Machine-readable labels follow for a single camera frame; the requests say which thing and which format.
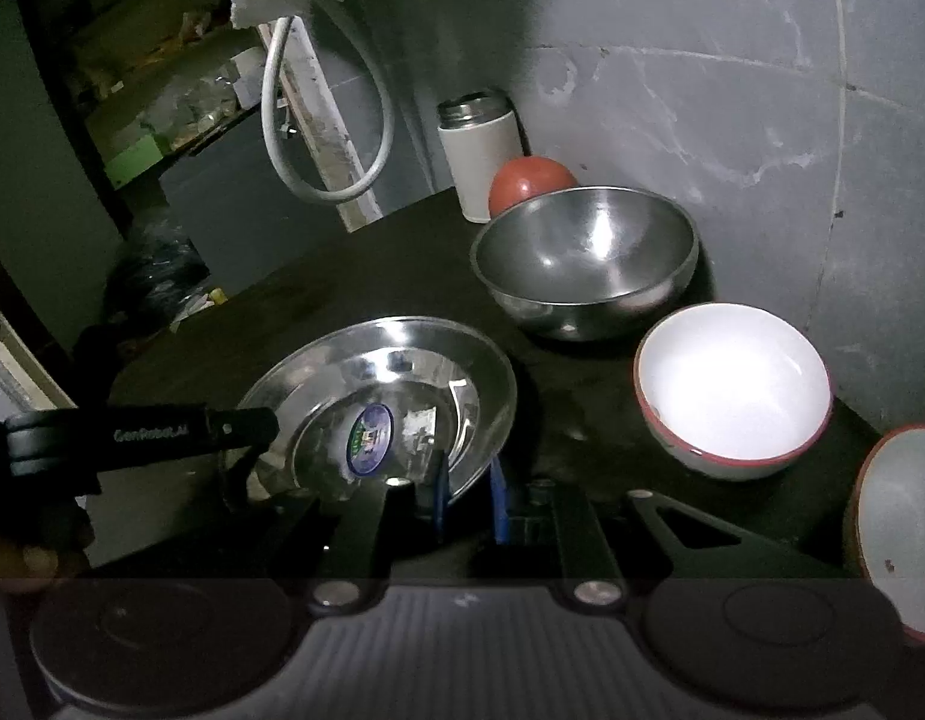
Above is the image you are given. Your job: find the white canister with steel lid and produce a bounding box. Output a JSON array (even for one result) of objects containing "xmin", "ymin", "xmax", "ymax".
[{"xmin": 436, "ymin": 92, "xmax": 517, "ymax": 224}]

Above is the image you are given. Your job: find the steel plate with sticker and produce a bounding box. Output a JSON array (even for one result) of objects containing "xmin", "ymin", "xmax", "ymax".
[{"xmin": 220, "ymin": 315, "xmax": 519, "ymax": 507}]

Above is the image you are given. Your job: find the red ball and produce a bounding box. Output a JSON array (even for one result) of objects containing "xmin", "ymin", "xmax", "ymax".
[{"xmin": 488, "ymin": 156, "xmax": 579, "ymax": 217}]

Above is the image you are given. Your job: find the white bowl with red rim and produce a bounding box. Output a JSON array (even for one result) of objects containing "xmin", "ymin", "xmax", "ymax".
[{"xmin": 633, "ymin": 303, "xmax": 834, "ymax": 482}]

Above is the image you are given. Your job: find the black plastic bag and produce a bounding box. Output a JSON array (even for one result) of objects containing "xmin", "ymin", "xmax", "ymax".
[{"xmin": 106, "ymin": 221, "xmax": 212, "ymax": 327}]

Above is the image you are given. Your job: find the person's left hand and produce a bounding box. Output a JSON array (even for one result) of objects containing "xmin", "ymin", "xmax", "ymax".
[{"xmin": 0, "ymin": 532, "xmax": 88, "ymax": 593}]

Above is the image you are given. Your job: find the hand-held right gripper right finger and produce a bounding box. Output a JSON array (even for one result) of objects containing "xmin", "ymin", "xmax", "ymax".
[{"xmin": 492, "ymin": 457, "xmax": 846, "ymax": 607}]

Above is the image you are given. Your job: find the cluttered shelf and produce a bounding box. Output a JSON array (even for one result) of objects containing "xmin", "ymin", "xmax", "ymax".
[{"xmin": 16, "ymin": 0, "xmax": 272, "ymax": 192}]

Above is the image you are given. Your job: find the red bowl with white inside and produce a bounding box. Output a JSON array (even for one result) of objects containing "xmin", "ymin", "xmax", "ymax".
[{"xmin": 843, "ymin": 424, "xmax": 925, "ymax": 646}]

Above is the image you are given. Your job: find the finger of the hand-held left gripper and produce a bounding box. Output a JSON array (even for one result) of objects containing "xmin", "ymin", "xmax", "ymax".
[{"xmin": 4, "ymin": 405, "xmax": 282, "ymax": 477}]

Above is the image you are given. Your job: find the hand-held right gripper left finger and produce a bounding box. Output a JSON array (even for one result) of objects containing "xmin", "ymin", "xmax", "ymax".
[{"xmin": 237, "ymin": 451, "xmax": 453, "ymax": 608}]

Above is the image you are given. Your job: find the dark grey cabinet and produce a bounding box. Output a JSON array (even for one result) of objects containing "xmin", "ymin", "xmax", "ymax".
[{"xmin": 158, "ymin": 116, "xmax": 358, "ymax": 301}]

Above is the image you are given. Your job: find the white cable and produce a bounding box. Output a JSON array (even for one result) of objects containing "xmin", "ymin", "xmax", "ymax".
[{"xmin": 261, "ymin": 15, "xmax": 396, "ymax": 203}]

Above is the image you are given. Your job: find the white wooden post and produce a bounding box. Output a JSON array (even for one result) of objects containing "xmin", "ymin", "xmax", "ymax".
[{"xmin": 258, "ymin": 19, "xmax": 382, "ymax": 233}]

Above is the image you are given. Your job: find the white board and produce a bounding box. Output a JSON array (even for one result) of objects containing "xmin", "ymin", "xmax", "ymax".
[{"xmin": 0, "ymin": 285, "xmax": 77, "ymax": 428}]

